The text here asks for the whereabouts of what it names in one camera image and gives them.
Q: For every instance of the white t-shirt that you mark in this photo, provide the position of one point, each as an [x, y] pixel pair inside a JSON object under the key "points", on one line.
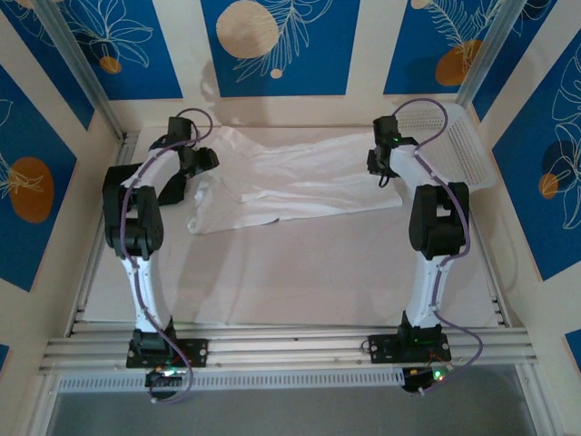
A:
{"points": [[308, 181]]}

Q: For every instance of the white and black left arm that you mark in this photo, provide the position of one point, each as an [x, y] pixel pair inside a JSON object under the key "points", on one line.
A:
{"points": [[145, 281]]}

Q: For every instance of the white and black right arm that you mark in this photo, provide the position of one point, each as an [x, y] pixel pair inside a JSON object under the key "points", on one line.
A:
{"points": [[431, 281]]}

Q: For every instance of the folded black t-shirt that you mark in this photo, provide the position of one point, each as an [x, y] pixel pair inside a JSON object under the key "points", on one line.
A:
{"points": [[174, 191]]}

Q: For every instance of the white perforated plastic basket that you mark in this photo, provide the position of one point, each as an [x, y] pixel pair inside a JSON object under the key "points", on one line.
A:
{"points": [[463, 145]]}

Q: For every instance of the black controller box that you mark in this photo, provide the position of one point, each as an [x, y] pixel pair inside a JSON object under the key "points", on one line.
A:
{"points": [[420, 379], [161, 379]]}

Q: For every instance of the aluminium corner post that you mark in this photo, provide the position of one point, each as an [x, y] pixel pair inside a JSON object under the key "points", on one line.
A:
{"points": [[490, 50], [77, 59]]}

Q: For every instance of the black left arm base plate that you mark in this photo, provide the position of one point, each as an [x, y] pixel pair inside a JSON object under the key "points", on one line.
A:
{"points": [[195, 352]]}

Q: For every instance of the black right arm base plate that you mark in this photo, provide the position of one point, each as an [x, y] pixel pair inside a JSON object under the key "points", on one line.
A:
{"points": [[383, 349]]}

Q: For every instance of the aluminium rail frame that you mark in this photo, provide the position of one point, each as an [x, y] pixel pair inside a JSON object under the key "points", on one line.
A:
{"points": [[290, 345]]}

